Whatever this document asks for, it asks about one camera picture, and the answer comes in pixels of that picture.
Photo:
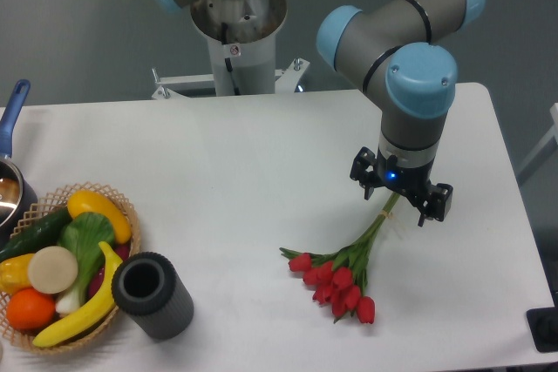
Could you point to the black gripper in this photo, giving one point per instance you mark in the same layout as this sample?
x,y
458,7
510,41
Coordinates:
x,y
406,172

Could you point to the red tulip bouquet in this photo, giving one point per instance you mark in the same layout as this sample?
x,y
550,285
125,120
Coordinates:
x,y
340,279

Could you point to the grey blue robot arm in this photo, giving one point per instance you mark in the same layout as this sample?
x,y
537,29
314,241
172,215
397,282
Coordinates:
x,y
391,55

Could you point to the black device at edge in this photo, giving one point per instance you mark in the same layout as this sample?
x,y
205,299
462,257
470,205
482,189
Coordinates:
x,y
543,327

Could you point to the dark grey ribbed vase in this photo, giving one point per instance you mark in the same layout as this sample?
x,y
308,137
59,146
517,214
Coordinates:
x,y
148,289

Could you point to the red purple vegetable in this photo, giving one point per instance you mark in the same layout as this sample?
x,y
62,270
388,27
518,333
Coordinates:
x,y
123,252

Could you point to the green bok choy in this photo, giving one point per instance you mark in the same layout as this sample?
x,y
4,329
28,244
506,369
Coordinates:
x,y
82,237

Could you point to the yellow banana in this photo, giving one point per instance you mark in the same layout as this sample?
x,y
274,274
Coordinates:
x,y
93,311

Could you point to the green cucumber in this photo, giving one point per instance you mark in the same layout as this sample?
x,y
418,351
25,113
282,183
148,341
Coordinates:
x,y
42,233

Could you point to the beige round disc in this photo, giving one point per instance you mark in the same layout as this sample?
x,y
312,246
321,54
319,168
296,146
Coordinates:
x,y
52,270

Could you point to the orange fruit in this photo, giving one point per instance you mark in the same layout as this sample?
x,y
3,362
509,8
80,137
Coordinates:
x,y
29,309

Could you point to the yellow bell pepper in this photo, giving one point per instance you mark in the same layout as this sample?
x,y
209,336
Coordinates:
x,y
14,276

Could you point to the woven wicker basket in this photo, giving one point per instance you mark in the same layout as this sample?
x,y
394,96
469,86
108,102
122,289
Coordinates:
x,y
51,202

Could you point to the white frame at right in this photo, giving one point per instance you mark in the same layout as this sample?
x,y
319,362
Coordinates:
x,y
540,153

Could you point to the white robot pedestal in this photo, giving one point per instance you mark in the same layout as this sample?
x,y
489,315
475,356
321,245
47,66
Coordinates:
x,y
241,40

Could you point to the blue handled saucepan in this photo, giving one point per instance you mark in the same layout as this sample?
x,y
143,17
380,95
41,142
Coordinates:
x,y
16,193

